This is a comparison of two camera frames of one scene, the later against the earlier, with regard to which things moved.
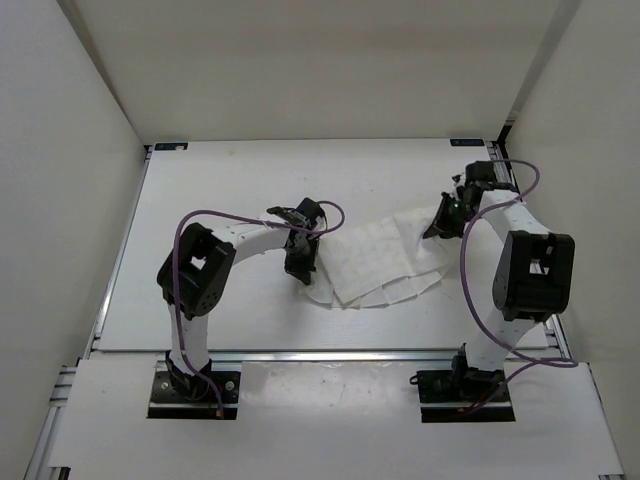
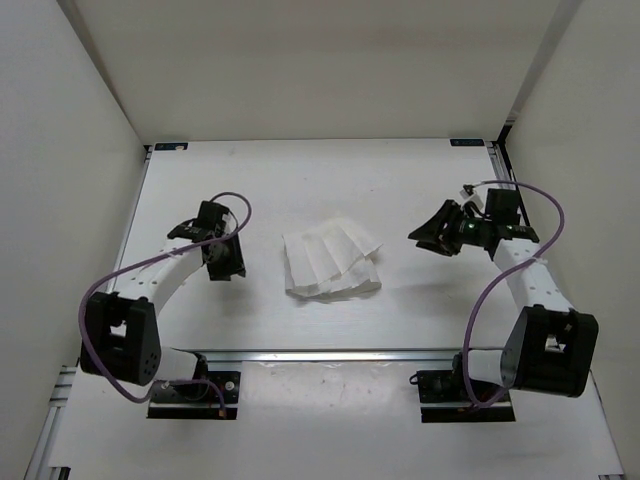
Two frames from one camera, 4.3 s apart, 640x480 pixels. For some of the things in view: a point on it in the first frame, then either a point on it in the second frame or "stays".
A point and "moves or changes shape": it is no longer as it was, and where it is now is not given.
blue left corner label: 170,146 stays
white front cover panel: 333,416 stays
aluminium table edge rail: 128,356 stays
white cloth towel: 377,262 moves or changes shape
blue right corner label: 467,142 stays
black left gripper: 301,270 to 236,265
